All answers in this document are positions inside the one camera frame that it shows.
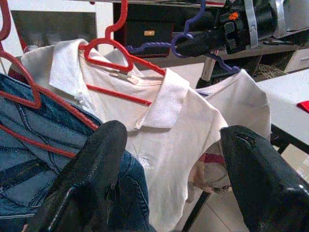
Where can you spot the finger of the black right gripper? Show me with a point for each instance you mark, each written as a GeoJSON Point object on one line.
{"type": "Point", "coordinates": [207, 18]}
{"type": "Point", "coordinates": [202, 43]}

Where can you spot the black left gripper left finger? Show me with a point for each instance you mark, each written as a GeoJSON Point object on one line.
{"type": "Point", "coordinates": [91, 174]}

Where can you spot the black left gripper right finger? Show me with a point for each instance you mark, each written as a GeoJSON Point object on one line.
{"type": "Point", "coordinates": [260, 183]}

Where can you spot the purple clothes hanger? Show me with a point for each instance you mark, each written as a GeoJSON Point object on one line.
{"type": "Point", "coordinates": [158, 44]}

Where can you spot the white T-shirt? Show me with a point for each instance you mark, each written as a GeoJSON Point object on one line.
{"type": "Point", "coordinates": [241, 104]}

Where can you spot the red clothes hanger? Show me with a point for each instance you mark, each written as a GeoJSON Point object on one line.
{"type": "Point", "coordinates": [118, 94]}
{"type": "Point", "coordinates": [36, 99]}

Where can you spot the metal clothes rack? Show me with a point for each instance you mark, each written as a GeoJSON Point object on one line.
{"type": "Point", "coordinates": [169, 2]}

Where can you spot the black cabinet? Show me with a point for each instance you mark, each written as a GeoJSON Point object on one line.
{"type": "Point", "coordinates": [149, 41]}

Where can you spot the blue denim jeans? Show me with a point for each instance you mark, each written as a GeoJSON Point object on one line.
{"type": "Point", "coordinates": [36, 135]}

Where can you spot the white polo shirt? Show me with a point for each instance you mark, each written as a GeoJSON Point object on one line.
{"type": "Point", "coordinates": [169, 135]}

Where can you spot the red jacket with white stripe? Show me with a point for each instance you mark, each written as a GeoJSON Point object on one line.
{"type": "Point", "coordinates": [303, 105]}

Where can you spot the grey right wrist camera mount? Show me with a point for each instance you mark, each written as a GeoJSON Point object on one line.
{"type": "Point", "coordinates": [249, 24]}

